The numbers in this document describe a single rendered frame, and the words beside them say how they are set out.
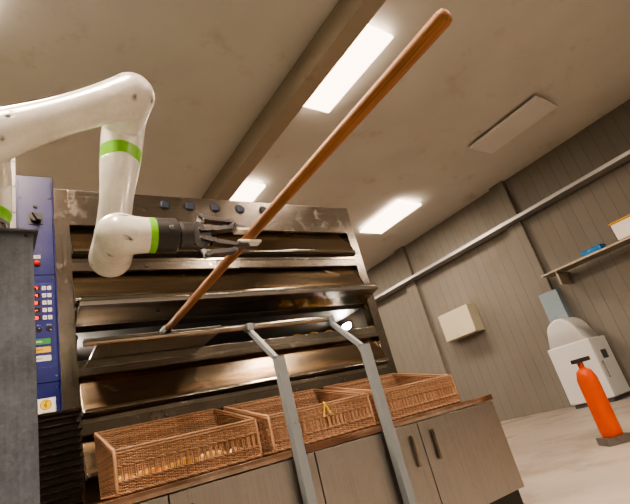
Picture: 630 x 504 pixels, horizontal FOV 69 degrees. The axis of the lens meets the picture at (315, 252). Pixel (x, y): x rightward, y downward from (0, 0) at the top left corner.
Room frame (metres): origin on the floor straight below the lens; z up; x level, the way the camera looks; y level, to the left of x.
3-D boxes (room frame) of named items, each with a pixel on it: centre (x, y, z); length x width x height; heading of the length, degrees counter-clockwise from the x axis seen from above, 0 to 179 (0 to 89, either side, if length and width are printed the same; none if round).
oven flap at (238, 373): (2.59, 0.46, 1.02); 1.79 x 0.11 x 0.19; 127
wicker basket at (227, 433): (2.02, 0.77, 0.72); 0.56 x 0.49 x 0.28; 125
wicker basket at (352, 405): (2.38, 0.29, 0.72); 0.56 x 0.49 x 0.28; 127
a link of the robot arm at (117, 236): (1.02, 0.45, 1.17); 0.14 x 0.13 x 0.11; 126
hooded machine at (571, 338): (7.97, -3.73, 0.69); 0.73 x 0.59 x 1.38; 39
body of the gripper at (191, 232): (1.11, 0.30, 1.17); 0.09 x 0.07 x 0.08; 126
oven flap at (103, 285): (2.59, 0.46, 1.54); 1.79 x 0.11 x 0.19; 127
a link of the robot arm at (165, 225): (1.07, 0.37, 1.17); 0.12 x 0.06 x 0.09; 36
